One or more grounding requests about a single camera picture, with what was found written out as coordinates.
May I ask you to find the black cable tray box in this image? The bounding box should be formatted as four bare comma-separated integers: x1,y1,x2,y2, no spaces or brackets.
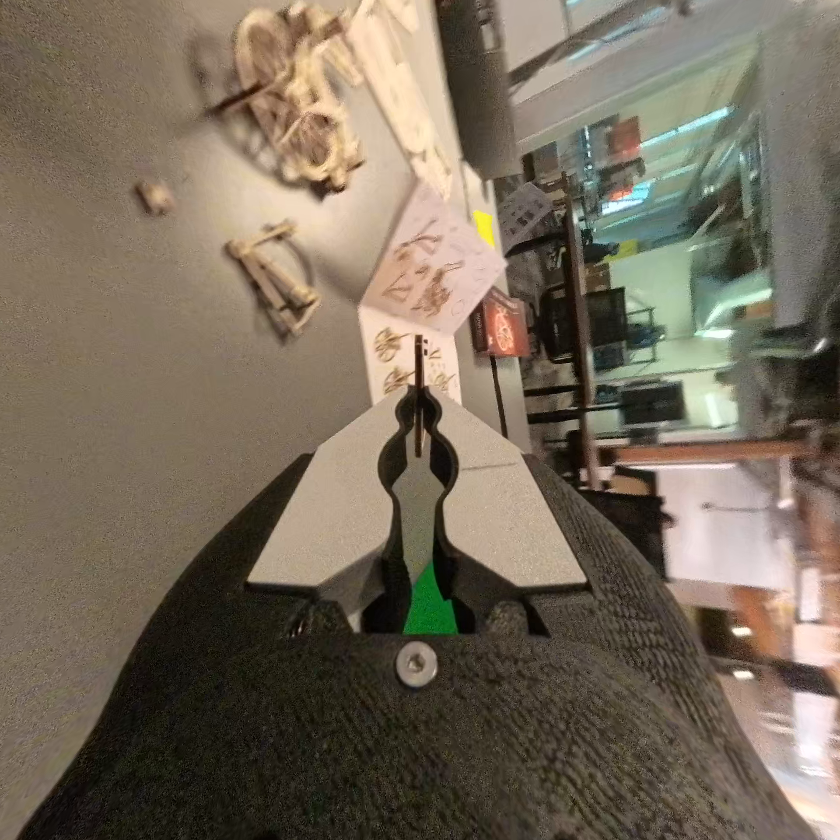
435,0,524,182

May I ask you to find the wooden parts sheet with slots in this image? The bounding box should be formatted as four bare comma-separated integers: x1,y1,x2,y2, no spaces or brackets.
386,79,456,202

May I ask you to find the thin dark wooden part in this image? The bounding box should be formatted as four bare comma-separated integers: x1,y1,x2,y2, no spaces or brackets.
413,333,426,458

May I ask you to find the shelf with orange machines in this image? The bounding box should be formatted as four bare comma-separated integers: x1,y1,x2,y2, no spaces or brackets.
583,117,652,206

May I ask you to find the printed leaflet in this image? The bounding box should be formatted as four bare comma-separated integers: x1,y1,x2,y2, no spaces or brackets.
497,181,555,256

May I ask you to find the wooden bicycle model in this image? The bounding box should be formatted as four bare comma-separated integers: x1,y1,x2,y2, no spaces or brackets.
193,0,366,196

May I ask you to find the black mesh office chair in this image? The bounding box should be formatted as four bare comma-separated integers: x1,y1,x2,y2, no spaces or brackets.
577,484,673,581

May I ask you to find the assembly instruction booklet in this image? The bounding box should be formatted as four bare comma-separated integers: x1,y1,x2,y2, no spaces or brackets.
357,182,510,409

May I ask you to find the small wooden model part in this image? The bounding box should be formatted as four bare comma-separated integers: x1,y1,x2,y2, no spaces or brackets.
134,179,177,217

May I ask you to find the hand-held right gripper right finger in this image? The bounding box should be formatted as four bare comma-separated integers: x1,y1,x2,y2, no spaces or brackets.
423,386,588,611

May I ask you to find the dark red product box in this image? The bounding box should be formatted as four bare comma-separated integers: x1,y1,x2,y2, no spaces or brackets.
470,285,532,360

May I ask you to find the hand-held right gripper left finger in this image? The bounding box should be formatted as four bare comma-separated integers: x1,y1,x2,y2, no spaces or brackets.
245,386,417,599

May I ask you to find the small wooden frame with band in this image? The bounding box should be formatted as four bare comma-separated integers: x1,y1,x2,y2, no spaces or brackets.
224,220,324,343

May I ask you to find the green storage bin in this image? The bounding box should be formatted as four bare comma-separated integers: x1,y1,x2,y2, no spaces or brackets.
402,560,459,635

